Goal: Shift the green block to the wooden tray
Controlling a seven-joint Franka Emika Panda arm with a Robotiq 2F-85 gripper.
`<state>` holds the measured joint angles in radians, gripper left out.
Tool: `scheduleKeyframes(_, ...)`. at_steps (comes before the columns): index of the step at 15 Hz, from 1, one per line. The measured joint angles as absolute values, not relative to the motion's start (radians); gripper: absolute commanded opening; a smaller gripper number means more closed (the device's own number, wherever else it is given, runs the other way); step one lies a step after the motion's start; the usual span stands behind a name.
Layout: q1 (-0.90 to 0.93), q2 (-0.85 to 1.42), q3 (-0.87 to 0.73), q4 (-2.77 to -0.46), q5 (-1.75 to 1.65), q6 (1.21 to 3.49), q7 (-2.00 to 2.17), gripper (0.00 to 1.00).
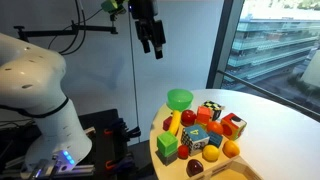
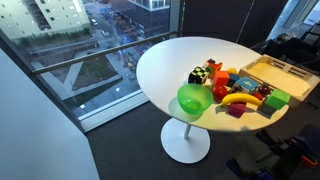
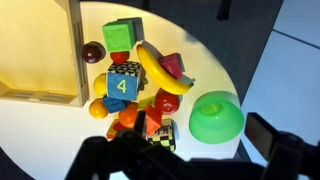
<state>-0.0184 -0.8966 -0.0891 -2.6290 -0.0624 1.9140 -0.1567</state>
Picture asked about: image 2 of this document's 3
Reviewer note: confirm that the green block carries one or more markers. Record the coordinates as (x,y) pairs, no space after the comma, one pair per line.
(277,99)

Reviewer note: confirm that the red round block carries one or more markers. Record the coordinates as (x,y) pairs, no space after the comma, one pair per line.
(219,92)

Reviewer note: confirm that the orange cube block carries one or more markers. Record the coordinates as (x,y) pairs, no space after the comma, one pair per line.
(221,78)

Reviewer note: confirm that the dark blue block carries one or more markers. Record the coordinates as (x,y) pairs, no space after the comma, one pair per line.
(232,79)

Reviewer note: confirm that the yellow small block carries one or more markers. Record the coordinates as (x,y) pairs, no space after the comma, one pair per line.
(232,70)

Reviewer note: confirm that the blue and white block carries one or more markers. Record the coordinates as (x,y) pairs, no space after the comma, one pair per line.
(245,85)

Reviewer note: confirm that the wooden tray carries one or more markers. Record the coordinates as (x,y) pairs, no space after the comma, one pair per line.
(298,83)

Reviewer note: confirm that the green plastic bowl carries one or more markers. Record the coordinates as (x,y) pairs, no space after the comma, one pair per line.
(194,98)

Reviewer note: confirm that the black and green checkered cube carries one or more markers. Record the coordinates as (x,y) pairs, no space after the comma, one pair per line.
(198,76)

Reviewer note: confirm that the orange red toy figure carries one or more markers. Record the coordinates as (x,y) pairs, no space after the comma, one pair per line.
(212,67)

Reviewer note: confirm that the metal window railing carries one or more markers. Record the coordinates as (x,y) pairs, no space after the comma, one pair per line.
(100,53)

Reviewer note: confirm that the yellow banana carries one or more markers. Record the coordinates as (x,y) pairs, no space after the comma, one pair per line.
(240,97)

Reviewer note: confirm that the dark red apple toy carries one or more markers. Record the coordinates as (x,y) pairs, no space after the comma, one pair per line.
(264,90)

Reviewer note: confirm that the black orange equipment on floor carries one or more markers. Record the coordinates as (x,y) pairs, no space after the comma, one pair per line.
(298,157)

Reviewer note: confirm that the black chair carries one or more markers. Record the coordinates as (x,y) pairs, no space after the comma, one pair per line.
(300,51)

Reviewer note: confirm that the white round pedestal table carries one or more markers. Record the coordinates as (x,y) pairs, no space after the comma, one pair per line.
(162,70)

